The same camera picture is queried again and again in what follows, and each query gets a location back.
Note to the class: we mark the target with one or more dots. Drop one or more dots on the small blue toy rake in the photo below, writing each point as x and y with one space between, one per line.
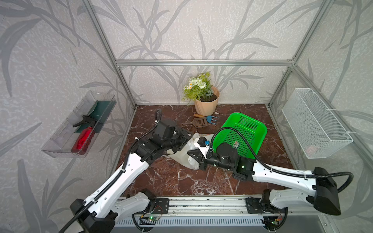
212 119

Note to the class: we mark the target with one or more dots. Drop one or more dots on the pink object in wire basket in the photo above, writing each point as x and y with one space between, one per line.
311 150

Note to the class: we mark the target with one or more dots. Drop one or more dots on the red black brush tool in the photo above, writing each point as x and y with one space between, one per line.
83 141

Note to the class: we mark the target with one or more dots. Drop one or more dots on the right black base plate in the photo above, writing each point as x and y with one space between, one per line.
254 206

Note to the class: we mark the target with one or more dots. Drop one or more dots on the barcode sticker in basket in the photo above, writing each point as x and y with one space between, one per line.
236 145

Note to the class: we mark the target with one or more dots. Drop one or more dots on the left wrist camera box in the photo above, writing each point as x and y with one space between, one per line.
165 129

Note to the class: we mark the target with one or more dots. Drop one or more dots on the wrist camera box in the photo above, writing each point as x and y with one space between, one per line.
204 144
165 129

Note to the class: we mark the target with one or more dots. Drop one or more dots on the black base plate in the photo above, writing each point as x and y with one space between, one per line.
254 206
158 206

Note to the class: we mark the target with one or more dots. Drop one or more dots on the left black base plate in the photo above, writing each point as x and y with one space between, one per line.
158 206

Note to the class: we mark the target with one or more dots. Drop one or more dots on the clear plastic wall shelf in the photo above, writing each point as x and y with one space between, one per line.
76 135

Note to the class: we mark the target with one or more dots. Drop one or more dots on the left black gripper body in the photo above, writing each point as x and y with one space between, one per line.
176 141

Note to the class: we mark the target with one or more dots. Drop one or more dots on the small green circuit board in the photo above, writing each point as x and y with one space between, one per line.
149 220

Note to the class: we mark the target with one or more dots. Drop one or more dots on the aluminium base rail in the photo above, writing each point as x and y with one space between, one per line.
183 206

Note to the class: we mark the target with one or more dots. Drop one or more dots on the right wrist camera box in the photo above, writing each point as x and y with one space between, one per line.
204 144

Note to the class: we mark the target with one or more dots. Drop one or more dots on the terracotta flower pot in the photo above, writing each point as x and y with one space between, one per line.
207 108

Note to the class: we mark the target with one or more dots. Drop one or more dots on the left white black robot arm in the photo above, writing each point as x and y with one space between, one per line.
99 212

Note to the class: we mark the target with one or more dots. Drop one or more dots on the dark green flat board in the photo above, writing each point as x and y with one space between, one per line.
96 117

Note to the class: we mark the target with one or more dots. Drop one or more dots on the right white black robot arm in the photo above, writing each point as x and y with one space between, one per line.
315 188

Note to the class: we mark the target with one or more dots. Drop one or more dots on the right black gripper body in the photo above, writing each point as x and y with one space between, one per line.
213 160

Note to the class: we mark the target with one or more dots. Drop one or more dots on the green perforated plastic basket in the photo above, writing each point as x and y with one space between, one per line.
253 131

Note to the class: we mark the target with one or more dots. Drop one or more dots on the green plant with white flowers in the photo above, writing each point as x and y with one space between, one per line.
198 88

